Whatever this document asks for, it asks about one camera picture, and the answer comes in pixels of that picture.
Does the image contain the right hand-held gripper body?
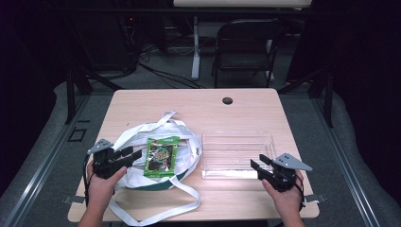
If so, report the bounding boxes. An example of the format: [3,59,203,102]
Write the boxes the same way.
[260,152,313,193]

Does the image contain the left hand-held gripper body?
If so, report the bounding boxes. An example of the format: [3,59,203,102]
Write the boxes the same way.
[86,138,135,180]

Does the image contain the white tote bag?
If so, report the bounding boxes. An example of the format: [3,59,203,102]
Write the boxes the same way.
[108,110,203,227]

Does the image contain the green snack packet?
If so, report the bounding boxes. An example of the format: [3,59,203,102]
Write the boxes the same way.
[143,135,181,179]

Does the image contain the clear plastic container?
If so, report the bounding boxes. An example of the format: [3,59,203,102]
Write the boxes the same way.
[200,130,278,181]

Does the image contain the person's right hand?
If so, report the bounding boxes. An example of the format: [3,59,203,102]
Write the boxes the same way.
[261,169,305,219]

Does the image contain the person's left hand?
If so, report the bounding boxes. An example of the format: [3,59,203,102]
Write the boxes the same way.
[86,160,128,210]

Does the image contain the dark equipment with red light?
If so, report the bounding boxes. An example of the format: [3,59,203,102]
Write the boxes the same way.
[118,13,140,71]

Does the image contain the white desk leg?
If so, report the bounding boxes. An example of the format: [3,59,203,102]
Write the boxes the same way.
[190,15,202,80]

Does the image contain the black folding chair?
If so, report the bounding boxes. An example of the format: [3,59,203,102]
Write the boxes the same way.
[211,18,287,90]

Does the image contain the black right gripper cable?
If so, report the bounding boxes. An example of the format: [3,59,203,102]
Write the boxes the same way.
[293,176,306,213]

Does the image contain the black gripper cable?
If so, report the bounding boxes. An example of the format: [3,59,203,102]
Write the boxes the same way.
[81,153,96,208]
[293,176,306,213]

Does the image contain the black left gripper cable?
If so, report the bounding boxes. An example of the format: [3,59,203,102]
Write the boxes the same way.
[81,153,96,208]

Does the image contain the grey metal table bracket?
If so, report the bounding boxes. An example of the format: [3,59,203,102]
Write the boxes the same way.
[304,193,328,203]
[62,195,86,205]

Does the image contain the aluminium floor rail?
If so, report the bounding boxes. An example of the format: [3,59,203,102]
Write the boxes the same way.
[2,94,93,227]
[310,94,383,227]

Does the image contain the black metal frame stand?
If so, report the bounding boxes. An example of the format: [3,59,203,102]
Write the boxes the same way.
[277,66,335,129]
[63,64,125,125]

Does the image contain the black floor cables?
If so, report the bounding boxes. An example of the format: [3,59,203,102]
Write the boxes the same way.
[137,46,206,90]

